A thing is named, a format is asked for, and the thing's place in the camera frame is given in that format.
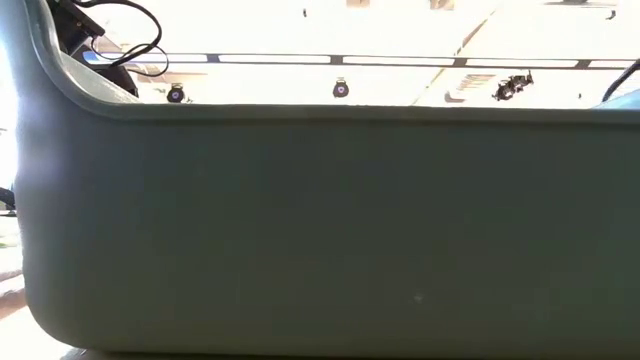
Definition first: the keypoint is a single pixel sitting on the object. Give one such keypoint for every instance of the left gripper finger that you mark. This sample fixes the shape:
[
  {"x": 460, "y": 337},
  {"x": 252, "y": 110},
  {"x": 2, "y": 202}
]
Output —
[{"x": 122, "y": 80}]

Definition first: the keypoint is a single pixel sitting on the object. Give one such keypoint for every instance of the dark slate plastic bin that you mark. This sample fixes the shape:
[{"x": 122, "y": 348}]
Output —
[{"x": 320, "y": 225}]

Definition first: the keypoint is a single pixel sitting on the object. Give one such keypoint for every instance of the black irregular object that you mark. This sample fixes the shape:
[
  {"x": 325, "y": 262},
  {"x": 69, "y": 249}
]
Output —
[{"x": 510, "y": 89}]

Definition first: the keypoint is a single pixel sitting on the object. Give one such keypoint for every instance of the long segmented horizontal rail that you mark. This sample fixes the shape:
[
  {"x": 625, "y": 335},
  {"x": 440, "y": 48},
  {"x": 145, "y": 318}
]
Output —
[{"x": 336, "y": 59}]

